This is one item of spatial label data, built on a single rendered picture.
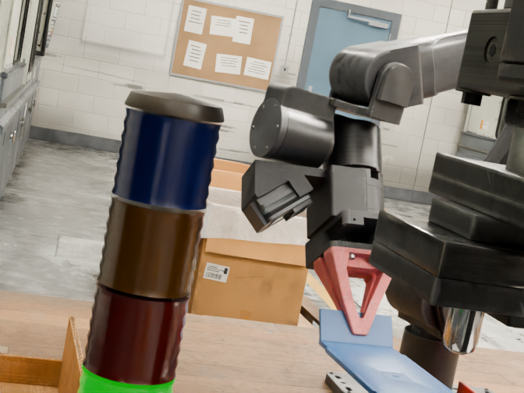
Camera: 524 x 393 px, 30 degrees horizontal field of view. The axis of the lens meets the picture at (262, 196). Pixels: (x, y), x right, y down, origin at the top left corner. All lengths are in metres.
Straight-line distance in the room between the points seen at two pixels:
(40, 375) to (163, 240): 0.54
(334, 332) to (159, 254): 0.52
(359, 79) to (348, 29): 10.86
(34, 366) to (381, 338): 0.31
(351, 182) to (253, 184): 0.09
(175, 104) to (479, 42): 0.29
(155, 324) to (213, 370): 0.66
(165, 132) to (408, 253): 0.25
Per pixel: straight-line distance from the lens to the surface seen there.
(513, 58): 0.53
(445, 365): 1.05
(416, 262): 0.57
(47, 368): 0.90
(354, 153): 0.92
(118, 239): 0.38
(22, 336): 1.05
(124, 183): 0.37
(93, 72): 11.37
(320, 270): 0.91
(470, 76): 0.61
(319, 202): 0.91
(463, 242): 0.55
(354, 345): 0.88
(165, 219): 0.37
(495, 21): 0.60
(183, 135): 0.37
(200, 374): 1.02
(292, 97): 0.89
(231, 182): 4.69
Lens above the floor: 1.21
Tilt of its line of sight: 7 degrees down
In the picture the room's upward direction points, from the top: 11 degrees clockwise
